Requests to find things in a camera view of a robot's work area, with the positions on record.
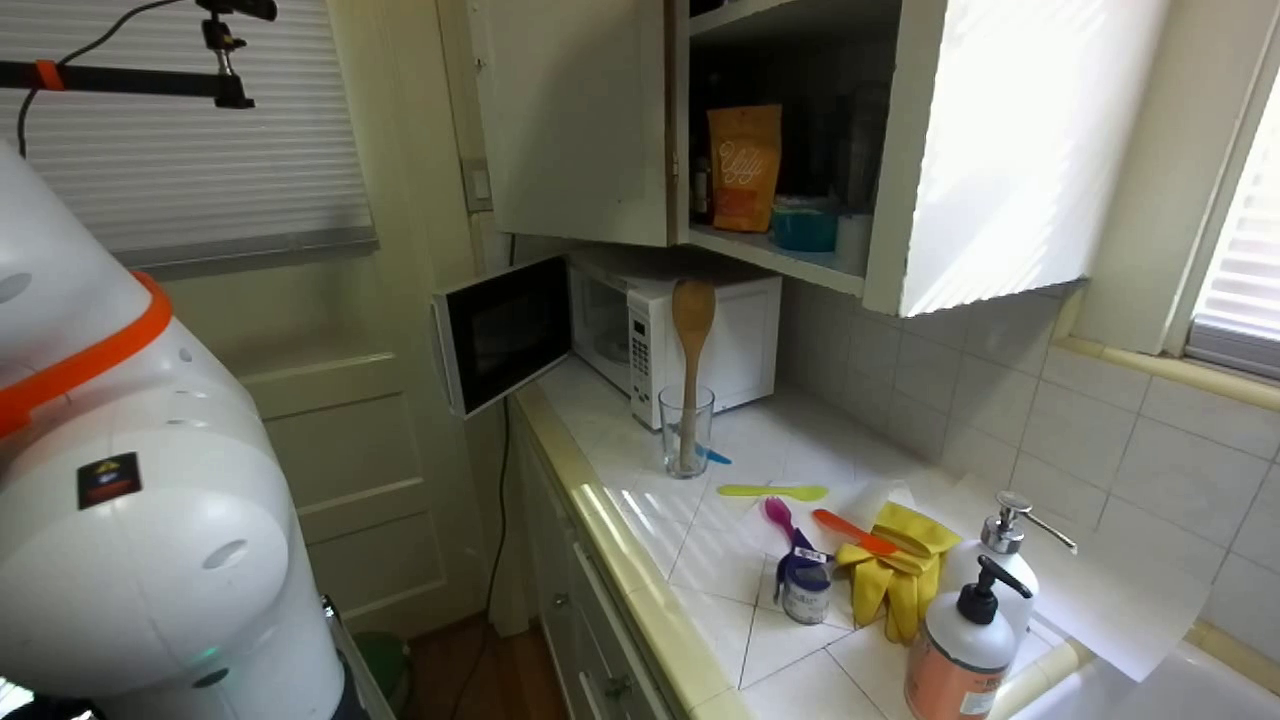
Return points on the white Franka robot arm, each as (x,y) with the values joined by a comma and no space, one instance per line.
(147,535)

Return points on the orange food packet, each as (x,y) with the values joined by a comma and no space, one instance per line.
(747,165)

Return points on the white open cabinet door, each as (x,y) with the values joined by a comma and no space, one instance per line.
(566,123)

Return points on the cream lower cabinet drawers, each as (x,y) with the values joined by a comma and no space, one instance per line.
(585,615)

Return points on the white upper cabinet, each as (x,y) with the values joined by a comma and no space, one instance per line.
(1026,145)

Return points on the wooden spoon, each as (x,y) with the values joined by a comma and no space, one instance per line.
(694,322)

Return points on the clear drinking glass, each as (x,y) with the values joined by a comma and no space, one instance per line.
(667,435)

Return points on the white microwave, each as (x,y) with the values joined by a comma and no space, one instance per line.
(734,341)

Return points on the dark microwave door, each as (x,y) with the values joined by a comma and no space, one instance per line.
(506,333)

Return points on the yellow-green spatula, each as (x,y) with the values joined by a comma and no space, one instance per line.
(773,490)

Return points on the pink spoon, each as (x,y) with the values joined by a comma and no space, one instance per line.
(783,514)

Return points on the blue bowl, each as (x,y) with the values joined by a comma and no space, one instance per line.
(805,224)

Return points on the orange spatula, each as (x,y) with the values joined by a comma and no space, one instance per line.
(861,539)

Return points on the white panel door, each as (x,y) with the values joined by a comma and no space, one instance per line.
(362,454)

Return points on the silver pump dispenser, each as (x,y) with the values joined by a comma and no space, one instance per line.
(1006,535)

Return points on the orange soap dispenser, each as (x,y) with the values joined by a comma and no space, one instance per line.
(962,662)

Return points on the grey-edged window blind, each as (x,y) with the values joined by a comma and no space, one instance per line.
(200,160)

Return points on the white window blind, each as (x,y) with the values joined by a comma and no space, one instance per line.
(1240,252)

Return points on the black camera boom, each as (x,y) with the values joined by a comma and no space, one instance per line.
(133,83)

